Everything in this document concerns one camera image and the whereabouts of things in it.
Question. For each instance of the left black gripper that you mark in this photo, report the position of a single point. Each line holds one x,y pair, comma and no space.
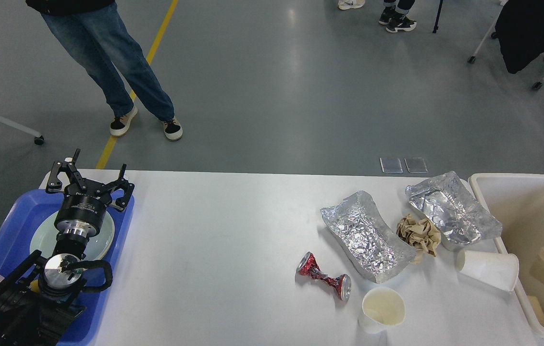
82,211

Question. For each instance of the green ceramic plate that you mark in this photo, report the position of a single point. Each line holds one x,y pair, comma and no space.
44,238

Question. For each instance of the white paper cup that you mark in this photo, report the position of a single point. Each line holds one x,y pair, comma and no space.
382,308

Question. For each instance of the teal ceramic mug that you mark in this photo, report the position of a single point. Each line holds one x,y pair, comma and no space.
34,286

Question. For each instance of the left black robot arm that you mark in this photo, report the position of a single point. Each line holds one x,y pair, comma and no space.
38,298

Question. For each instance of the pink ceramic plate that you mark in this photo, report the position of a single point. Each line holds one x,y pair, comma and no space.
98,248

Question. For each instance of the blue plastic tray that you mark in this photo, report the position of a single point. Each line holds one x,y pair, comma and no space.
16,232

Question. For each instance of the person in blue jeans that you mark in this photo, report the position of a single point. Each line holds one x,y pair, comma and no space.
94,35

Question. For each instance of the crushed red soda can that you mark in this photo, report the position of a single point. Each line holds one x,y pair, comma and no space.
308,267

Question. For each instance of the large crumpled foil tray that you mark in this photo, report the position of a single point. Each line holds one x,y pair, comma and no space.
374,249

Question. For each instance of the crumpled brown paper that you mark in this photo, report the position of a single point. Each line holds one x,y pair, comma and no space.
421,234

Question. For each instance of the person in black sneakers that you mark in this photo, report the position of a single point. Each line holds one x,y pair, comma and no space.
395,18

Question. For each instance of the small crumpled foil sheet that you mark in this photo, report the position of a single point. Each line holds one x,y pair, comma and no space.
453,210

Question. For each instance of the beige plastic bin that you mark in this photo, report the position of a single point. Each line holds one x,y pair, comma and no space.
517,201

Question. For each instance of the chair with black jacket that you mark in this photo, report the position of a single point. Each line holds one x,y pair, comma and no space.
519,29

